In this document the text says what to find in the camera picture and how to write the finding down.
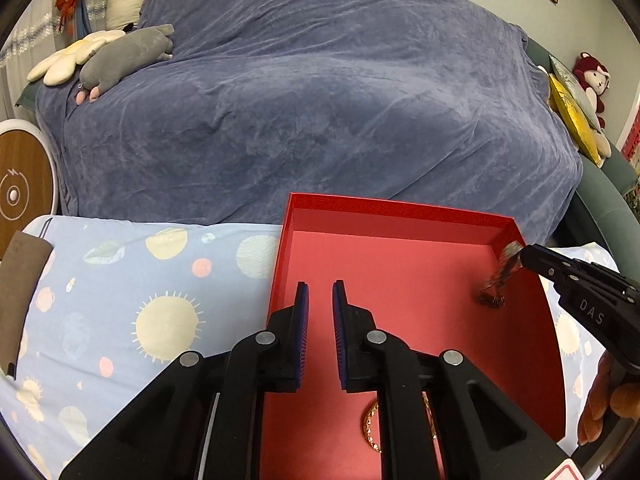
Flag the gold cuff bangle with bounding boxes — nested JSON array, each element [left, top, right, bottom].
[[361, 392, 437, 454]]

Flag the operator hand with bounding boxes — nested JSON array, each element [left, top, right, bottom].
[[577, 351, 640, 445]]

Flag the green sofa armrest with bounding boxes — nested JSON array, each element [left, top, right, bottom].
[[518, 37, 639, 278]]

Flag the red cardboard tray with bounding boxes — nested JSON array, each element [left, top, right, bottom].
[[260, 193, 565, 479]]

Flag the gold cushion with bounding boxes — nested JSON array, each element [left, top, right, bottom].
[[549, 75, 604, 168]]

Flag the planet print blue cloth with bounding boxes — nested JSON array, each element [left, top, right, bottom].
[[0, 213, 622, 480]]

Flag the red monkey plush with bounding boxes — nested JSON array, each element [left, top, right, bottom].
[[573, 52, 611, 128]]

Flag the brown leather pouch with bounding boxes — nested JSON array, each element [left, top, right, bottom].
[[0, 231, 53, 379]]

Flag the blue velvet bed cover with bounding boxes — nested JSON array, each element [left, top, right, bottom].
[[37, 0, 582, 243]]

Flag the grey plush toy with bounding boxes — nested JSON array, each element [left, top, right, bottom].
[[76, 24, 175, 105]]

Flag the cream flower plush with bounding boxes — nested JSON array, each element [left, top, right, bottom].
[[27, 30, 126, 87]]

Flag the white sheer curtain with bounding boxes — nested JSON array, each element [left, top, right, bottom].
[[1, 0, 106, 120]]

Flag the red bow ribbon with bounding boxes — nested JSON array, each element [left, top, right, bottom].
[[54, 0, 84, 32]]

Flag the round wooden wireless charger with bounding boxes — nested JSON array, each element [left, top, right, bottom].
[[0, 119, 58, 256]]

